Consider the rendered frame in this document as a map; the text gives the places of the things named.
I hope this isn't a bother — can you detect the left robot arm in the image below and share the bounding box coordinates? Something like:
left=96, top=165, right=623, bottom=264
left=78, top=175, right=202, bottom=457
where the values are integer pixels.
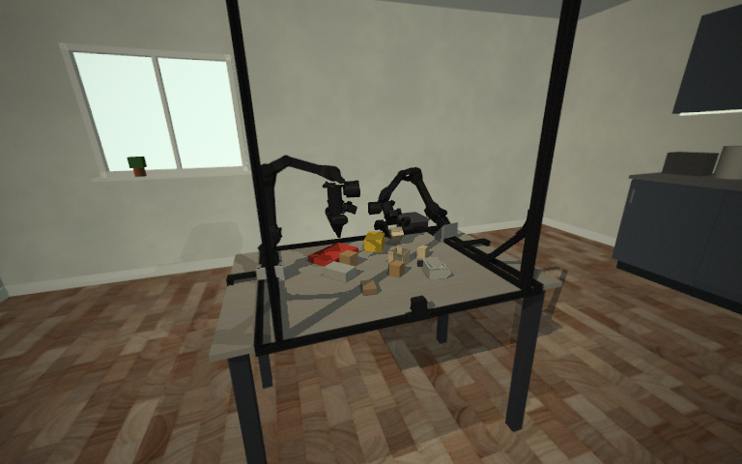
left=261, top=156, right=360, bottom=266

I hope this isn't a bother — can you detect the red flat rectangular block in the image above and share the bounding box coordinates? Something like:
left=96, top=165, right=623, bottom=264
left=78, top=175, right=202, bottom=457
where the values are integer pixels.
left=308, top=243, right=358, bottom=267

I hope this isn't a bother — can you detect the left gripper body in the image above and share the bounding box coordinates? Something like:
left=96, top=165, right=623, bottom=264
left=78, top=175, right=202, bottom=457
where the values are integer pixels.
left=326, top=198, right=348, bottom=224

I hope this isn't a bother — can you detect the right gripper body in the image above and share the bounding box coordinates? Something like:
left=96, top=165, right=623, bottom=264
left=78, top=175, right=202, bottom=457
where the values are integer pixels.
left=374, top=209, right=411, bottom=230

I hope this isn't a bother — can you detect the yellow rectangular block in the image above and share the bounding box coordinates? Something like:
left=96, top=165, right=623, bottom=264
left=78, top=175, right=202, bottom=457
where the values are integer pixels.
left=364, top=231, right=385, bottom=252

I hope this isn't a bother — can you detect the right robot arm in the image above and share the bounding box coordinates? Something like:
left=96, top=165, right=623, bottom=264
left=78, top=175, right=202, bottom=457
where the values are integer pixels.
left=368, top=167, right=450, bottom=230

